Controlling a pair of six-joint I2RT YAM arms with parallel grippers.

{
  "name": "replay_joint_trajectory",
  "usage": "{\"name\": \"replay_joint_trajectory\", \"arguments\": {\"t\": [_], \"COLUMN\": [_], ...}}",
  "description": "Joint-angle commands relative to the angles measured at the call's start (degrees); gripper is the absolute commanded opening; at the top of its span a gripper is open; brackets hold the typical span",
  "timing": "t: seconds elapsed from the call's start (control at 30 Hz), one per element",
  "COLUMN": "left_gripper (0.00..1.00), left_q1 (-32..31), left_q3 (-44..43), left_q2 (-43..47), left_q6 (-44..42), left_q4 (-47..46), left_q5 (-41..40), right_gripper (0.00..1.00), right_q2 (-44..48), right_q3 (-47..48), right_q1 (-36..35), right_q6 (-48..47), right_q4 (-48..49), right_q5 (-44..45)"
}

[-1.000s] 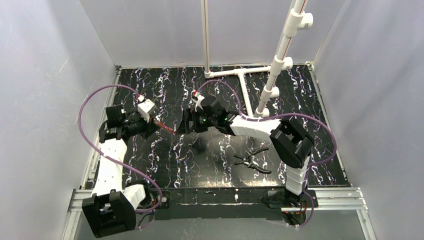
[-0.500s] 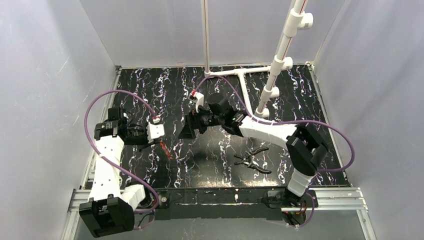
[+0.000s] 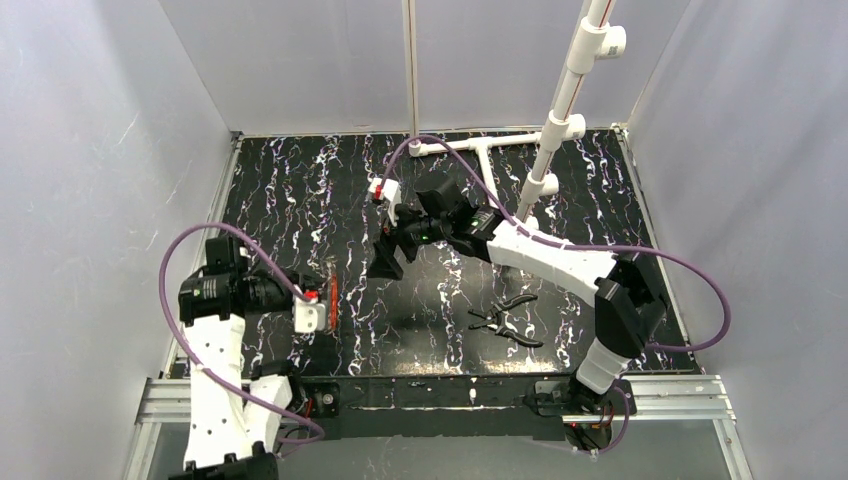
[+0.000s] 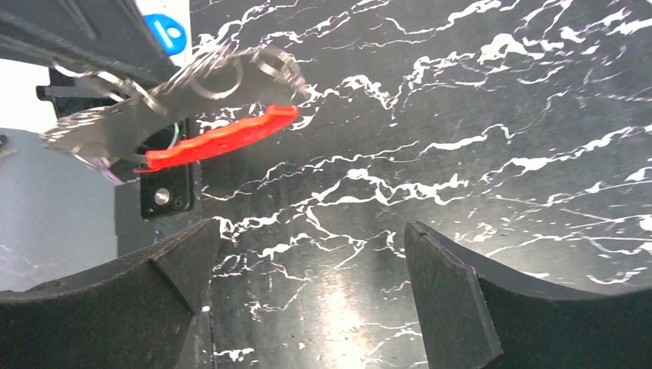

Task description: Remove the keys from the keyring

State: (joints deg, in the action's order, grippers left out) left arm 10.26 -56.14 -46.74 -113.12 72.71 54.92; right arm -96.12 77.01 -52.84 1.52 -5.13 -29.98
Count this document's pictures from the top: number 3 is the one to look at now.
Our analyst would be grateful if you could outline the metal plate with red handle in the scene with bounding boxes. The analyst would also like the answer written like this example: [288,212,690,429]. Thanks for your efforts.
[322,272,339,332]

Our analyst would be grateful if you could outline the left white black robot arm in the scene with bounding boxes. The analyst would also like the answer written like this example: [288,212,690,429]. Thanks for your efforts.
[177,237,335,479]

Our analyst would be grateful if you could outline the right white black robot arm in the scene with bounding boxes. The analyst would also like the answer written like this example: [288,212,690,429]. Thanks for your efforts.
[367,174,670,414]

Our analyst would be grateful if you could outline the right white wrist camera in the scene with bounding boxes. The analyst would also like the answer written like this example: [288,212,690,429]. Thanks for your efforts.
[368,177,401,227]

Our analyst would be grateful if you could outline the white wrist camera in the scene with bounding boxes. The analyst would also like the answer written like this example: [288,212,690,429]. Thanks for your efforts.
[368,177,401,227]
[293,290,329,334]

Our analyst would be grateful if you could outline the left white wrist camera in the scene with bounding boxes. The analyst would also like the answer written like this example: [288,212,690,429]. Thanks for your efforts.
[293,290,329,334]

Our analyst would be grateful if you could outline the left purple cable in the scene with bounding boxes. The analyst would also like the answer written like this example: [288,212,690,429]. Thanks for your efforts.
[157,221,327,460]

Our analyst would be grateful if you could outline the purple cable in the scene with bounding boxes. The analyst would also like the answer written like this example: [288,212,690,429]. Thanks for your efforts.
[382,134,731,458]
[157,221,327,460]

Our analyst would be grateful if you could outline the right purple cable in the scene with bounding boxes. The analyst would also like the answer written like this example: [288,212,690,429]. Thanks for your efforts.
[382,134,731,458]

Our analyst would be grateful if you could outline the black handled pliers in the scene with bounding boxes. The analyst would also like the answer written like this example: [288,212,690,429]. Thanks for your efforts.
[467,294,544,349]

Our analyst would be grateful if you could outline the aluminium left rail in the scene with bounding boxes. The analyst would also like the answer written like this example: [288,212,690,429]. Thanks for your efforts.
[158,131,245,380]

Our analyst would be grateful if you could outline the aluminium rail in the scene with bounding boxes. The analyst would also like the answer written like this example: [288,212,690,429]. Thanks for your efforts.
[125,372,752,479]
[158,131,245,380]

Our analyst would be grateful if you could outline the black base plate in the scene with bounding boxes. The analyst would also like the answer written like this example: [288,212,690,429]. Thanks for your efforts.
[241,374,639,444]

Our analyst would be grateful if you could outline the white PVC pipe frame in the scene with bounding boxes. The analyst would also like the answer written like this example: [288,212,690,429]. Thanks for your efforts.
[448,0,627,221]

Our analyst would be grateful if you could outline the aluminium front rail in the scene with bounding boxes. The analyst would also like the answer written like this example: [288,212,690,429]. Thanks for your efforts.
[125,372,752,479]

